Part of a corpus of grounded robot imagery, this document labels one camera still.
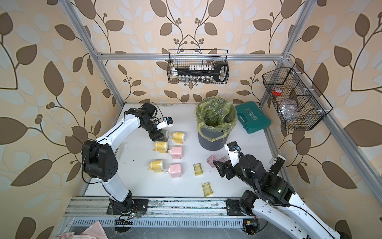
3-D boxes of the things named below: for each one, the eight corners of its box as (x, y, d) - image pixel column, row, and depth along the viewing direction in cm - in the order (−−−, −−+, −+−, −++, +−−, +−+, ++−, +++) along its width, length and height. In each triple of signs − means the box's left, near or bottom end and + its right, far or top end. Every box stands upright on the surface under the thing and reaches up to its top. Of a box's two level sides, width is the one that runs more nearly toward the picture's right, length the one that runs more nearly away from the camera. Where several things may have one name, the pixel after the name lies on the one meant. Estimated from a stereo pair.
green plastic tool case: (248, 134, 103) (250, 130, 99) (231, 110, 118) (232, 106, 114) (272, 126, 107) (274, 122, 104) (252, 103, 122) (254, 99, 119)
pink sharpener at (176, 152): (171, 159, 92) (169, 153, 87) (172, 152, 95) (170, 146, 90) (181, 159, 92) (180, 153, 87) (182, 152, 95) (181, 146, 90)
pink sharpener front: (167, 177, 86) (165, 172, 80) (169, 168, 89) (167, 163, 83) (181, 177, 86) (180, 172, 80) (182, 168, 89) (181, 163, 83)
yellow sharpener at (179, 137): (172, 143, 99) (171, 138, 93) (173, 138, 102) (171, 132, 96) (184, 143, 99) (183, 138, 93) (184, 138, 102) (183, 132, 96)
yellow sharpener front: (151, 172, 88) (148, 167, 81) (152, 166, 90) (149, 160, 84) (164, 172, 88) (161, 167, 81) (165, 166, 90) (162, 160, 84)
